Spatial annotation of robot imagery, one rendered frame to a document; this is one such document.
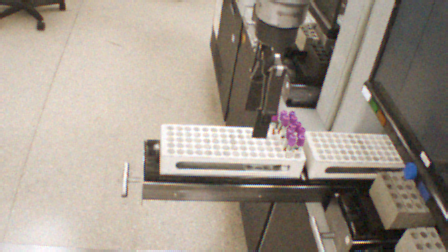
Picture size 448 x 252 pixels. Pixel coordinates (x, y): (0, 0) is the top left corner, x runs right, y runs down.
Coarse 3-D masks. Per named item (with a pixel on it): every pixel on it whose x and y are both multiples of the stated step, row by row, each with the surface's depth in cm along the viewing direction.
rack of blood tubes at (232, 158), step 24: (168, 144) 91; (192, 144) 91; (216, 144) 92; (240, 144) 93; (264, 144) 94; (168, 168) 90; (192, 168) 94; (216, 168) 95; (240, 168) 96; (264, 168) 97; (288, 168) 94
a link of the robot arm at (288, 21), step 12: (264, 0) 71; (276, 0) 70; (288, 0) 69; (300, 0) 70; (264, 12) 72; (276, 12) 71; (288, 12) 71; (300, 12) 71; (276, 24) 72; (288, 24) 72; (300, 24) 73
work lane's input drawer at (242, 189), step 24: (144, 144) 98; (144, 168) 93; (144, 192) 91; (168, 192) 91; (192, 192) 92; (216, 192) 92; (240, 192) 93; (264, 192) 94; (288, 192) 94; (312, 192) 95; (336, 192) 96
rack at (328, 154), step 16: (304, 144) 98; (320, 144) 96; (336, 144) 97; (352, 144) 97; (368, 144) 99; (384, 144) 99; (320, 160) 92; (336, 160) 92; (352, 160) 93; (368, 160) 95; (384, 160) 95; (400, 160) 95; (320, 176) 95; (336, 176) 95; (352, 176) 95; (368, 176) 96
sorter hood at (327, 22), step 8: (312, 0) 129; (320, 0) 123; (328, 0) 118; (336, 0) 112; (312, 8) 127; (320, 8) 123; (328, 8) 118; (336, 8) 111; (320, 16) 121; (328, 16) 118; (336, 16) 112; (320, 24) 120; (328, 24) 116; (336, 24) 117; (328, 32) 115; (336, 32) 115
